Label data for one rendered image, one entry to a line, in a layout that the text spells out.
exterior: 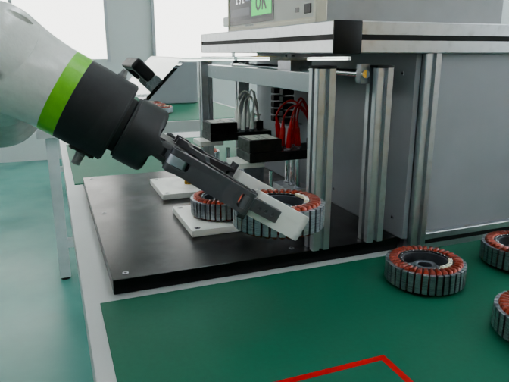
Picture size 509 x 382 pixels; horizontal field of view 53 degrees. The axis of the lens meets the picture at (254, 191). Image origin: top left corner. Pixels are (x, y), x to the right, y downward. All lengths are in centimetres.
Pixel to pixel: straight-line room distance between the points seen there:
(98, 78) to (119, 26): 509
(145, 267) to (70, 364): 129
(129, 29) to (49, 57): 511
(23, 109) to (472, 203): 73
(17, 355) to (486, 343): 177
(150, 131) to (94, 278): 32
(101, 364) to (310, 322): 25
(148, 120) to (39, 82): 11
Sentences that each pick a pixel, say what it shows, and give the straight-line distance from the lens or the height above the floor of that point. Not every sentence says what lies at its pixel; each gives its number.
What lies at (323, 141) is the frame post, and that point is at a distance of 78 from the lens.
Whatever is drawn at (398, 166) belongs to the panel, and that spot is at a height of 89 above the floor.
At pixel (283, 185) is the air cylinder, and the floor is 82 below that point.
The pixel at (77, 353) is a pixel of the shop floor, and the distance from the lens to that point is 209.
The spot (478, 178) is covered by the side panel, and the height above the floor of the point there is 86.
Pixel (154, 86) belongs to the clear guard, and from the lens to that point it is 74.
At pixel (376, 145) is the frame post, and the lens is 83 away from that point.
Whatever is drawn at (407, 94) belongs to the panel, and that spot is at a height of 101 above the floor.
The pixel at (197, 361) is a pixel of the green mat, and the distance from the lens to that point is 59.
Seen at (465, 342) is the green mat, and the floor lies 75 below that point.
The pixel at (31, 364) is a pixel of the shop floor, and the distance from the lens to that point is 209.
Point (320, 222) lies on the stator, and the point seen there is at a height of 88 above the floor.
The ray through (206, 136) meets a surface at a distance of 117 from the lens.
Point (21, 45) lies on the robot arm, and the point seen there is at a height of 108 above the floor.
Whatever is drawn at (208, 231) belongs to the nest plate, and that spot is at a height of 78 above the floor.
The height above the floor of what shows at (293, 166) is 86.
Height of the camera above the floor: 107
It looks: 15 degrees down
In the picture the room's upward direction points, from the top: straight up
